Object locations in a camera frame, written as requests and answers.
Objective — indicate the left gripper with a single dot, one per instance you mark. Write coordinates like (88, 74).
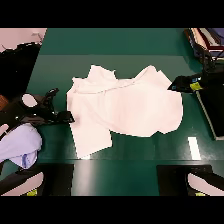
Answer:
(56, 117)

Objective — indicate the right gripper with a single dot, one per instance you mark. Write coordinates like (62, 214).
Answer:
(186, 84)

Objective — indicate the white shirt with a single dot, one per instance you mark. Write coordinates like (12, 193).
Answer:
(133, 106)

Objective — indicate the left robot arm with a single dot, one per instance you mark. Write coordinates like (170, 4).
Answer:
(20, 113)

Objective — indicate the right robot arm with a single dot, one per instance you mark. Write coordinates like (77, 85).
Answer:
(213, 110)

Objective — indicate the lavender garment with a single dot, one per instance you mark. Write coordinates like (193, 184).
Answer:
(20, 143)

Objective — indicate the heap of clothes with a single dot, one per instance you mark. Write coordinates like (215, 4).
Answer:
(206, 38)

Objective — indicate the pale pink garment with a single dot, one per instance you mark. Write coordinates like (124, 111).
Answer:
(20, 36)

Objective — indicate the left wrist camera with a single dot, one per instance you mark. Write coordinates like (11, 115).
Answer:
(50, 98)

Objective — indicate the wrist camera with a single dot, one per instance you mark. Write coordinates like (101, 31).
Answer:
(207, 61)
(50, 98)

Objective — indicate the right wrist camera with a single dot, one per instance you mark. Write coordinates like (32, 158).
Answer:
(207, 61)

